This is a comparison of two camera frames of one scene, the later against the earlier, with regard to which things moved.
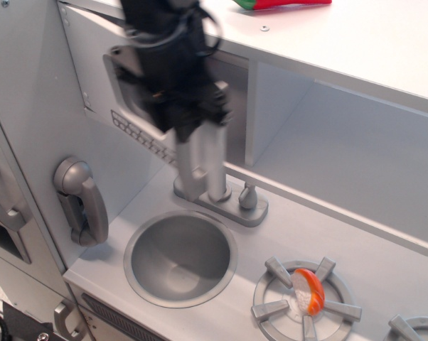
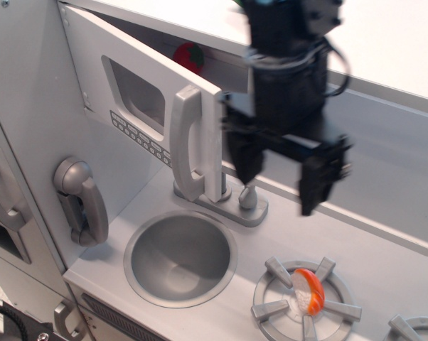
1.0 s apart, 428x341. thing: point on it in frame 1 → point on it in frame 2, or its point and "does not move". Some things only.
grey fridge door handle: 13,217 does not move
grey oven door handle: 61,312 does not move
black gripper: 169,71 → 289,109
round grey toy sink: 180,258 does not move
